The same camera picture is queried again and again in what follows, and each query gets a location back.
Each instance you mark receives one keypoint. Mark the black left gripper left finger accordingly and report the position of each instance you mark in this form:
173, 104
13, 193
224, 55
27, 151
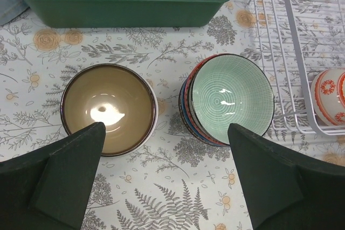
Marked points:
49, 188

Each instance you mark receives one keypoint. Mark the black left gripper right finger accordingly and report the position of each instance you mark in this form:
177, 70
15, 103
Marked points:
285, 189

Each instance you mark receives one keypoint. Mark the white orange ring bowl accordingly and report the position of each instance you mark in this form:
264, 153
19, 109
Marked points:
327, 90

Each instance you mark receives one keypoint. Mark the red diamond pattern bowl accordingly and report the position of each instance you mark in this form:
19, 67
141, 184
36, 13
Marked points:
188, 95

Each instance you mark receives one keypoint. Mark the black gold bowl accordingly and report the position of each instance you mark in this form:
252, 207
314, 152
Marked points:
84, 98

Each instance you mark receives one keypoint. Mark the pale green bowl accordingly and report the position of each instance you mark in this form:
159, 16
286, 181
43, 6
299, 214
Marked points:
232, 89

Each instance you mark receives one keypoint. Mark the brown checker pattern bowl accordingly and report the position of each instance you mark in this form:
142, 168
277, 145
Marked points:
180, 105

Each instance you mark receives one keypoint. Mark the blue triangle pattern bowl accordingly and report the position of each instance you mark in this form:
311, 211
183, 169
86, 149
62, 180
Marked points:
194, 130

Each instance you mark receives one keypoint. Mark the plain white bowl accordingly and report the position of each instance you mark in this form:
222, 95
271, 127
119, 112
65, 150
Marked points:
132, 120

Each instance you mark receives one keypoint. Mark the light blue denim cloth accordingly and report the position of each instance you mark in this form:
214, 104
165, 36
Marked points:
10, 9

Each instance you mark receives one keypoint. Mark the green compartment organizer tray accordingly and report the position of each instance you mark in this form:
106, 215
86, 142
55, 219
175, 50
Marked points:
125, 13

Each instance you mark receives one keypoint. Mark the white wire dish rack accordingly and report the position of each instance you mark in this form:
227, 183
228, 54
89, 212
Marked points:
297, 40

